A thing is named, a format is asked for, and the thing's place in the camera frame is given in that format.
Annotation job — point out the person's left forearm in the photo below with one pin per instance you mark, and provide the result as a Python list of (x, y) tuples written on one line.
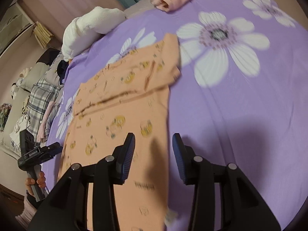
[(27, 211)]

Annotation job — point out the pale pink cloth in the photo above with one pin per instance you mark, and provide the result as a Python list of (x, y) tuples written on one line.
[(45, 122)]

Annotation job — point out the orange printed small garment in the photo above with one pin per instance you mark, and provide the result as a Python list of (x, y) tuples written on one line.
[(120, 110)]

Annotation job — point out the cream stuffed toy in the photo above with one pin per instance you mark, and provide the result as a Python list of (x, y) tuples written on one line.
[(25, 72)]

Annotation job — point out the grey plaid cloth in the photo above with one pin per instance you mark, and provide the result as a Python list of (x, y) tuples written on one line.
[(39, 96)]

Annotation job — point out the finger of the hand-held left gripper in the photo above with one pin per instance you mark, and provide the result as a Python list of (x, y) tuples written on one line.
[(51, 149)]

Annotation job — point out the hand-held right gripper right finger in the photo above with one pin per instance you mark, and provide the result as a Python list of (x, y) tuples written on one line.
[(178, 157)]

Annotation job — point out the beige pillow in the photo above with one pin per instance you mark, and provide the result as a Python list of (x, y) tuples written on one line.
[(36, 74)]

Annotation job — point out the green tangled bundle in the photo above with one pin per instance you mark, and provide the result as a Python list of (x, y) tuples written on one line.
[(4, 118)]

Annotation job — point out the dark brown cloth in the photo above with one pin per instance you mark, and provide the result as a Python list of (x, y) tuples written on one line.
[(49, 56)]

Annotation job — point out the purple floral bedsheet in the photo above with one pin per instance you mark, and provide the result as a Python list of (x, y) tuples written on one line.
[(228, 125)]

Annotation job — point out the white and black stuffed toy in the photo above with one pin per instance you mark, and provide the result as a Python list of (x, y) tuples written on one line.
[(15, 90)]

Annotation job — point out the person's left hand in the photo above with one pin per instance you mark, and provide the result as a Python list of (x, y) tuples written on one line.
[(30, 185)]

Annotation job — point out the stack of yellowed papers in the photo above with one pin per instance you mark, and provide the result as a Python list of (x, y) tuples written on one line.
[(42, 35)]

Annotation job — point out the mauve bed cover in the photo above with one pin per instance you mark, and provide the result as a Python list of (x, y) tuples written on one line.
[(139, 8)]

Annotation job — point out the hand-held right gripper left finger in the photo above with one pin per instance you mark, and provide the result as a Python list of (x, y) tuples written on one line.
[(127, 157)]

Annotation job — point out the white glass cabinet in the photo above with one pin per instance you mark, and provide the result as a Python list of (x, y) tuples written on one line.
[(14, 24)]

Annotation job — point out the white plush blanket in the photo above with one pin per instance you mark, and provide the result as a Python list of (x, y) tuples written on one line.
[(91, 26)]

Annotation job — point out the grey pillow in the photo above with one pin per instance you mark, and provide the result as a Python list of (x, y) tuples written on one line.
[(54, 69)]

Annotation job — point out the dark navy cloth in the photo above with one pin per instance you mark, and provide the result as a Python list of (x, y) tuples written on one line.
[(63, 68)]

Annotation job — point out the beige printed sheet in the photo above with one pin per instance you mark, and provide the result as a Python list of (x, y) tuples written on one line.
[(12, 137)]

